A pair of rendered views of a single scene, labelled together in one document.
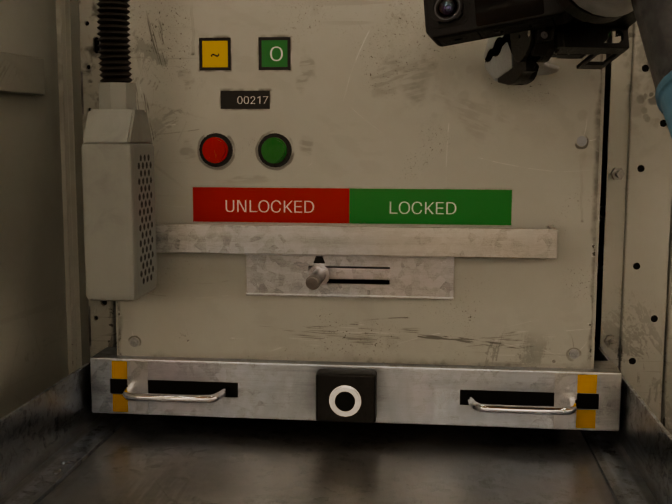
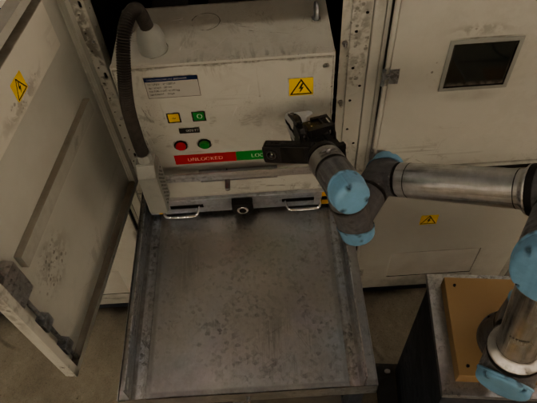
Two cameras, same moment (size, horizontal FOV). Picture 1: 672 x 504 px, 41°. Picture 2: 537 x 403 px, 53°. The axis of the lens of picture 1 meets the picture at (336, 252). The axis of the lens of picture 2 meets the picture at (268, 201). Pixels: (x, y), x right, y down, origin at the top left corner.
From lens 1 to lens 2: 0.99 m
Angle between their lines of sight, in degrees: 46
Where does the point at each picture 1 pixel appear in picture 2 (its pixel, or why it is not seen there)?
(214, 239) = (188, 178)
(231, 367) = (200, 201)
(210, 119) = (176, 137)
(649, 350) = (351, 151)
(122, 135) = (152, 175)
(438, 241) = (271, 173)
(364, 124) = (238, 133)
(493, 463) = (294, 223)
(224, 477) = (208, 248)
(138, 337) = not seen: hidden behind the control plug
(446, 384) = (276, 197)
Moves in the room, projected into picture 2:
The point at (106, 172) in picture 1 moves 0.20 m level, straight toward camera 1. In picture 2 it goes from (149, 185) to (173, 249)
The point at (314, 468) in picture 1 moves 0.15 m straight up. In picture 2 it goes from (236, 237) to (231, 205)
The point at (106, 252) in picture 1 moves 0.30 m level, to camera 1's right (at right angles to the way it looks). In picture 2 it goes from (155, 203) to (271, 186)
